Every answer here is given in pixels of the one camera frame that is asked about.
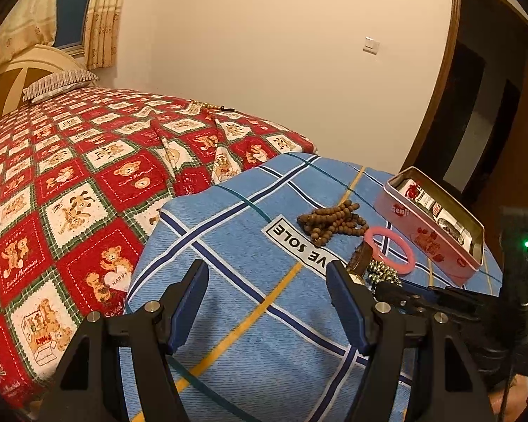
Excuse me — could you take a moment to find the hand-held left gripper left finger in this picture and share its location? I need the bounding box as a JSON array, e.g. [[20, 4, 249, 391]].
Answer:
[[39, 258, 209, 422]]

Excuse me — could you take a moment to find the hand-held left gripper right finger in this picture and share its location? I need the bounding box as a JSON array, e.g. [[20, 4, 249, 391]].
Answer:
[[326, 259, 498, 422]]

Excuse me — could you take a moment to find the narrow yellow patterned curtain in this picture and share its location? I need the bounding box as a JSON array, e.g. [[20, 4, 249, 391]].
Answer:
[[84, 0, 130, 70]]

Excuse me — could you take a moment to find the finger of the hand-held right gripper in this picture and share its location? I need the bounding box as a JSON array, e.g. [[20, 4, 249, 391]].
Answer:
[[423, 288, 503, 318], [376, 281, 428, 316]]

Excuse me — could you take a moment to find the person's right forearm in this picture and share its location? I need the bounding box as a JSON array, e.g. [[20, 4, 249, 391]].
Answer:
[[488, 373, 528, 422]]

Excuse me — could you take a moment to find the pink metal tin box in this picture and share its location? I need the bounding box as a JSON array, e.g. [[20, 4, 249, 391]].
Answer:
[[374, 166, 485, 286]]

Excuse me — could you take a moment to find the window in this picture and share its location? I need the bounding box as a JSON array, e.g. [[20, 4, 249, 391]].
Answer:
[[55, 0, 98, 56]]

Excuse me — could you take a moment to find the brown wooden bead necklace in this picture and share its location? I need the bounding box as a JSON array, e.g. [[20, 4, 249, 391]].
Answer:
[[297, 200, 369, 247]]

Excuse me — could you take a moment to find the blue plaid cloth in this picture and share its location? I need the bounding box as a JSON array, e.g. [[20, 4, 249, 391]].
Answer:
[[123, 152, 504, 422]]

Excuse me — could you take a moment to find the cream wooden headboard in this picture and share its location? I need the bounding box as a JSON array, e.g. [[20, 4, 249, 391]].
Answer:
[[0, 44, 86, 119]]

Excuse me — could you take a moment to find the brown wooden door frame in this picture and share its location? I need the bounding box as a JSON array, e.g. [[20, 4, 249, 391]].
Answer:
[[398, 0, 463, 181]]

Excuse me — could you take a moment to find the pink bangle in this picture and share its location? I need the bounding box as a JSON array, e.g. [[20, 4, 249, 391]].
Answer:
[[363, 226, 416, 275]]

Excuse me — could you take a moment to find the striped pillow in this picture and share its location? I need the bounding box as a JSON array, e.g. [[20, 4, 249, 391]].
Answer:
[[23, 69, 100, 104]]

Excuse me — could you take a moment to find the wide yellow patterned curtain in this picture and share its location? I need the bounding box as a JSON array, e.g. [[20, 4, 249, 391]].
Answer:
[[0, 0, 67, 69]]

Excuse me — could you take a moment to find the red bear-print bedsheet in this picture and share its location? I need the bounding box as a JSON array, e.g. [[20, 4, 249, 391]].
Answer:
[[0, 85, 315, 409]]

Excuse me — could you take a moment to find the white printed packet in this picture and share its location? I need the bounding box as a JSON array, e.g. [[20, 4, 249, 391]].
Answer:
[[398, 180, 473, 247]]

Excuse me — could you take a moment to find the gold wristwatch with brown strap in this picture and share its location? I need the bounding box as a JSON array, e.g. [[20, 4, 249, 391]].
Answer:
[[345, 244, 377, 286]]

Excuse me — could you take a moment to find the silver bead chain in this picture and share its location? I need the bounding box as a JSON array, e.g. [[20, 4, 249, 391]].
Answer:
[[367, 259, 401, 286]]

